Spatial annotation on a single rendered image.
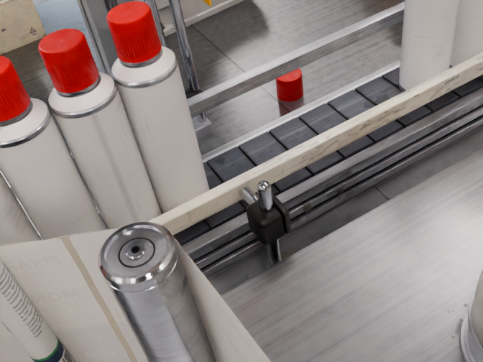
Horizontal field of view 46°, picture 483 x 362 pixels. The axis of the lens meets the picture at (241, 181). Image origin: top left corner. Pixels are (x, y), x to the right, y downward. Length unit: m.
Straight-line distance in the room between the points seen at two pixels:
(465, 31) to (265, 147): 0.24
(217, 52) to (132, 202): 0.41
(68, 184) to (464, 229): 0.33
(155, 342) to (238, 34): 0.63
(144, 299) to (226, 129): 0.45
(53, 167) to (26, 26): 0.57
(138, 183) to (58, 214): 0.07
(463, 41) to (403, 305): 0.32
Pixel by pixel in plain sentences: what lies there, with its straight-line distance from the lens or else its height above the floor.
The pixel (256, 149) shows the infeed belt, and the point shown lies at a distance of 0.59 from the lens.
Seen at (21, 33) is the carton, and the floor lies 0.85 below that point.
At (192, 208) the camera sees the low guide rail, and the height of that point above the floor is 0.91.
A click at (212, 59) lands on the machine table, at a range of 0.83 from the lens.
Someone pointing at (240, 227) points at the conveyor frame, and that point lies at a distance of 0.53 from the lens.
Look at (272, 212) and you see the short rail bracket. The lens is 0.48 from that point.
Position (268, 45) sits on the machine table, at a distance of 0.84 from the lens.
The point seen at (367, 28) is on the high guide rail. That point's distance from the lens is 0.62.
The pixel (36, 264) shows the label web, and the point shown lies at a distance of 0.33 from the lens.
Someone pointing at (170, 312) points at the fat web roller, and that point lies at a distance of 0.30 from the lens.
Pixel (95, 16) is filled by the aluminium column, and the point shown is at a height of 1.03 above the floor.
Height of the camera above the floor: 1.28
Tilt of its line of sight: 45 degrees down
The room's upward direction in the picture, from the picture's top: 11 degrees counter-clockwise
